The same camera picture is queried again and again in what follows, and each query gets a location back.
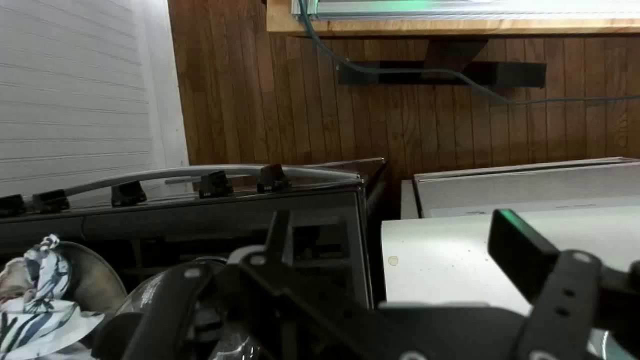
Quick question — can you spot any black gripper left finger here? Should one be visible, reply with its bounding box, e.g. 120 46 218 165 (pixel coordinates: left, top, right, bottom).
92 208 402 360

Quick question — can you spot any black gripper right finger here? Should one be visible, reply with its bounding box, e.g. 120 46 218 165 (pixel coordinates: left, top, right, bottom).
488 208 640 360

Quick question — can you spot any patterned kitchen cloth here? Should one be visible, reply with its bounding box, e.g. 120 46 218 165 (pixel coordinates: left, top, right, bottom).
0 232 105 360

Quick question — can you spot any black stainless steel stove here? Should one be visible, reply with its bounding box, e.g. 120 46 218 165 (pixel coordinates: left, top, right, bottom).
0 156 389 360

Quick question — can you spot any steel frying pan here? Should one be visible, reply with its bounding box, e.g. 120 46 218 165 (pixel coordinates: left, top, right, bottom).
51 237 130 317

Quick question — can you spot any white box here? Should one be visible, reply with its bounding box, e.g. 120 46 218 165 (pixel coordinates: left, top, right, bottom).
397 154 640 220

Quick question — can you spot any black stove knob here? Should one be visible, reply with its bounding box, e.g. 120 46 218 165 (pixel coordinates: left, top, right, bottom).
0 191 27 220
30 188 72 216
255 162 292 195
194 167 236 200
109 177 150 210

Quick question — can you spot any wooden stand board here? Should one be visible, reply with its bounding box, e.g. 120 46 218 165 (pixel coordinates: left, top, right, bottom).
264 0 640 35

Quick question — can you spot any grey oven door handle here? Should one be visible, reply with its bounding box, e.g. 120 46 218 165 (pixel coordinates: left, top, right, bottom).
62 162 365 200

